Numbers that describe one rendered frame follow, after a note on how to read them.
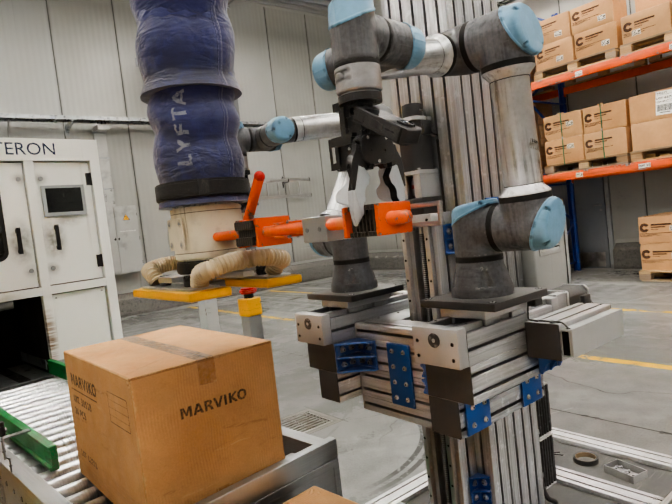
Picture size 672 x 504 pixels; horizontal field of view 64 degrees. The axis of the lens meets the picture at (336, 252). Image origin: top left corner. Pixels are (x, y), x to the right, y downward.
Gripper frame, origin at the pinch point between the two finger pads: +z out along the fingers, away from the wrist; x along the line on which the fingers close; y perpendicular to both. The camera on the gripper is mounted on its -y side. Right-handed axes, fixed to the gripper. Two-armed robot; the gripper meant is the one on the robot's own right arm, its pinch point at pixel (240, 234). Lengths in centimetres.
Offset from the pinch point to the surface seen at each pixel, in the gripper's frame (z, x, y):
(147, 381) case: 32, -43, 23
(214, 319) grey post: 69, 118, -267
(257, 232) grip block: 0, -30, 59
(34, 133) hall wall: -204, 124, -858
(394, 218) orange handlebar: 0, -28, 95
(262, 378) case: 40.2, -11.5, 22.8
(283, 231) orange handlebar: 0, -29, 67
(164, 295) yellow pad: 12, -41, 34
